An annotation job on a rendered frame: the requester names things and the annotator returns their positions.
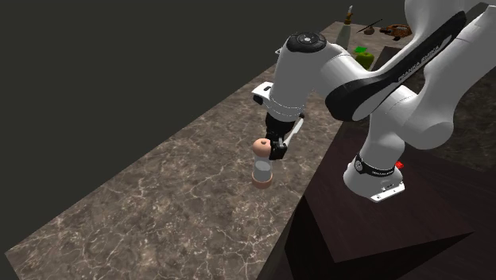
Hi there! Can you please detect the green apple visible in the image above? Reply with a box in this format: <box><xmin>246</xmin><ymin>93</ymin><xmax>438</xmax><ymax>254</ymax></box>
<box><xmin>353</xmin><ymin>46</ymin><xmax>376</xmax><ymax>71</ymax></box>

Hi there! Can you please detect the pale bottle with brown stopper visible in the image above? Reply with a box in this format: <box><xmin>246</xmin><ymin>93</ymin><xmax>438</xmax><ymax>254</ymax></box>
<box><xmin>335</xmin><ymin>5</ymin><xmax>355</xmax><ymax>49</ymax></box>

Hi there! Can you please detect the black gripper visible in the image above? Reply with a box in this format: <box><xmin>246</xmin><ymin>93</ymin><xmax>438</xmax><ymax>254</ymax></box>
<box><xmin>264</xmin><ymin>112</ymin><xmax>305</xmax><ymax>161</ymax></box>

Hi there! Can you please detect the tan and glass pepper mill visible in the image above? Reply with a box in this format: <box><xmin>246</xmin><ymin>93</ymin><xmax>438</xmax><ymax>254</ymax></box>
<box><xmin>250</xmin><ymin>138</ymin><xmax>274</xmax><ymax>190</ymax></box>

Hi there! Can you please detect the brown patterned basket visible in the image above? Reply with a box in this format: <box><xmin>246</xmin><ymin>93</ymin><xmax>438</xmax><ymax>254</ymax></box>
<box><xmin>379</xmin><ymin>24</ymin><xmax>413</xmax><ymax>41</ymax></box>

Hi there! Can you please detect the dark brown robot stand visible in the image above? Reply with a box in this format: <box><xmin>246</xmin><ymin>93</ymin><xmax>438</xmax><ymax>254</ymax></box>
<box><xmin>285</xmin><ymin>45</ymin><xmax>496</xmax><ymax>280</ymax></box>

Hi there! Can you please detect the small brown ladle black handle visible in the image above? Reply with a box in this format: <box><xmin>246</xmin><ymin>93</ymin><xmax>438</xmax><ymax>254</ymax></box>
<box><xmin>355</xmin><ymin>17</ymin><xmax>384</xmax><ymax>37</ymax></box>

